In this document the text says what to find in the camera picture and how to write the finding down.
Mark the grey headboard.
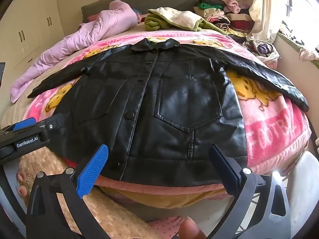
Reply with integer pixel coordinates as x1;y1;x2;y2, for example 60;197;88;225
81;0;202;23

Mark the cream wardrobe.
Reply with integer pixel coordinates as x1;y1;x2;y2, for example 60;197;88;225
0;0;64;70

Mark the black leather jacket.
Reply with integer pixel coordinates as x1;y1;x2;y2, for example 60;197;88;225
27;38;309;188

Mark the beige bed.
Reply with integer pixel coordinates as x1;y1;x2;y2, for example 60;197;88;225
0;22;312;210

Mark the pink dotted slipper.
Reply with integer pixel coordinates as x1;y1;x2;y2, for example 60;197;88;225
150;216;185;239

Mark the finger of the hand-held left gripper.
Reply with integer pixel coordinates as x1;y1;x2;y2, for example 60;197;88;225
12;118;36;131
37;113;66;138

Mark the patterned bag of clothes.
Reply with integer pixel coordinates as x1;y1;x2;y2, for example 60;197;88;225
243;40;280;69

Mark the window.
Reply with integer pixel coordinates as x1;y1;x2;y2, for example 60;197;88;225
287;0;319;25

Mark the green fleece garment white lining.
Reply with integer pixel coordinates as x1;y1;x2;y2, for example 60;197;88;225
145;8;228;36

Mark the green window seat cushion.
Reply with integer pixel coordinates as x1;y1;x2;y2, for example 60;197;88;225
277;22;319;69

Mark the lilac duvet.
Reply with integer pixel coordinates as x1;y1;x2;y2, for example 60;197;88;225
10;0;139;104

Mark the cream curtain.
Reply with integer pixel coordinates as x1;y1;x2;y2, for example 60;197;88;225
245;0;291;43

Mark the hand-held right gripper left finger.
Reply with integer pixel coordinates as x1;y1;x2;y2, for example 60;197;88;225
26;144;111;239

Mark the person's right hand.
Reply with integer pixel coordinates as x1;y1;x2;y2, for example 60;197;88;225
179;220;207;239

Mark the pile of folded clothes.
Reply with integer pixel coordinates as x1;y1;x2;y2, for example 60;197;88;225
193;0;256;39

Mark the pink printed blanket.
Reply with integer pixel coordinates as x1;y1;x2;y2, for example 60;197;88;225
24;30;312;187

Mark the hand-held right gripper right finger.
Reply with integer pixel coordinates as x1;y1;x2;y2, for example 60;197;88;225
209;144;291;239

